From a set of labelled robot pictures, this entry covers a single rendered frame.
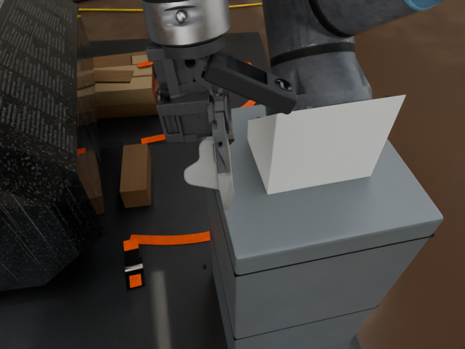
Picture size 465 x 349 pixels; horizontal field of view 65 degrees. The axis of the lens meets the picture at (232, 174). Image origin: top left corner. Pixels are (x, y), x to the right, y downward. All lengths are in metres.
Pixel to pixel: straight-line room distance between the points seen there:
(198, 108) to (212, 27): 0.09
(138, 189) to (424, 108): 1.75
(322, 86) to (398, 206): 0.28
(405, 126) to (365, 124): 1.69
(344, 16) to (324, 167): 0.27
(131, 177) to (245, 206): 1.10
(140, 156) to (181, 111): 1.39
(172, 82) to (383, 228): 0.46
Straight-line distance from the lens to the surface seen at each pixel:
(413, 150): 2.21
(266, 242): 0.65
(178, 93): 0.45
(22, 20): 1.63
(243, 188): 0.72
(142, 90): 2.13
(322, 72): 0.63
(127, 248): 1.61
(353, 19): 0.60
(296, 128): 0.60
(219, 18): 0.40
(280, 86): 0.45
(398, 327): 1.61
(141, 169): 1.76
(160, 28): 0.40
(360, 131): 0.67
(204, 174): 0.45
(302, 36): 0.64
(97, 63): 2.63
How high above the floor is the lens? 1.41
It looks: 49 degrees down
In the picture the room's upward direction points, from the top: straight up
